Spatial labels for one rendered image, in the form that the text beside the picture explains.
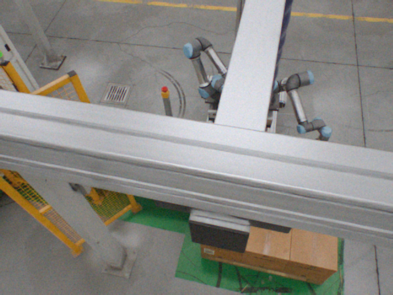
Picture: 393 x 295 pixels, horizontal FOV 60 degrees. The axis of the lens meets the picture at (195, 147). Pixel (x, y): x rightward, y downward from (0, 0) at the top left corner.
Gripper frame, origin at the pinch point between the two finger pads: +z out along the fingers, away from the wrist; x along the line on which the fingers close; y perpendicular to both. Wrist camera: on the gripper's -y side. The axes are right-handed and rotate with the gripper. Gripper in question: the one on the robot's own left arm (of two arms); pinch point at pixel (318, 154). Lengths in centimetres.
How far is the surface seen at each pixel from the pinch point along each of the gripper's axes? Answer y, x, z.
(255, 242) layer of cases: 37, 70, 53
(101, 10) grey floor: 365, -288, 108
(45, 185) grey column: 162, 114, -82
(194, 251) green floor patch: 94, 78, 107
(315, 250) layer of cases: -15, 64, 53
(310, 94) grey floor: -3, -170, 107
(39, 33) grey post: 382, -148, 53
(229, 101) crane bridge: 58, 129, -198
